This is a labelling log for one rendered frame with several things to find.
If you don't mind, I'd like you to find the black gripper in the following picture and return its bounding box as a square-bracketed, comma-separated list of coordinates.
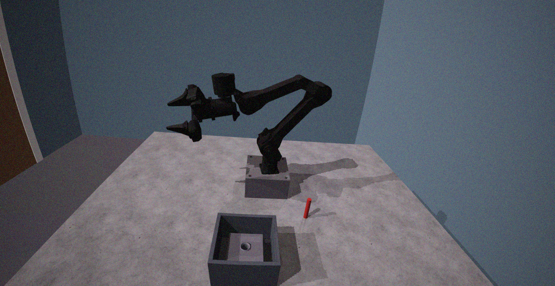
[166, 84, 218, 142]

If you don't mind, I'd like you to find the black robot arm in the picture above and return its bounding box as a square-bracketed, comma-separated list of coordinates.
[186, 72, 332, 174]

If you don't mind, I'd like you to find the red peg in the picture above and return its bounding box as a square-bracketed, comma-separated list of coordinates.
[304, 198, 312, 219]

